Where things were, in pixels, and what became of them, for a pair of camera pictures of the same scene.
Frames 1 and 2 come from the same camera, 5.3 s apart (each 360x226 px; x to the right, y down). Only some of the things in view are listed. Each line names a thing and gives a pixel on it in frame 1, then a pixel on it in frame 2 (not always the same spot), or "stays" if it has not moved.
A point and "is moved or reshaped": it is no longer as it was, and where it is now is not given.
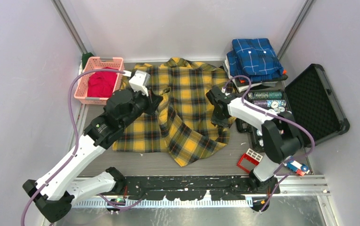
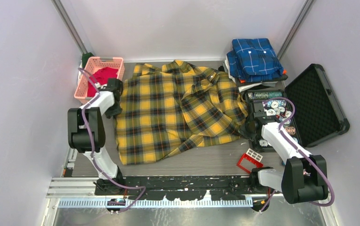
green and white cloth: x=85 y=57 stays
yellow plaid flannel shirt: x=182 y=125 is moved or reshaped
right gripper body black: x=221 y=119 -> x=247 y=132
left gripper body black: x=142 y=104 -> x=116 y=110
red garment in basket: x=100 y=84 stays
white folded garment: x=225 y=63 stays
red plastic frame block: x=249 y=158 stays
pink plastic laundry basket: x=81 y=93 stays
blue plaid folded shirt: x=254 y=58 stays
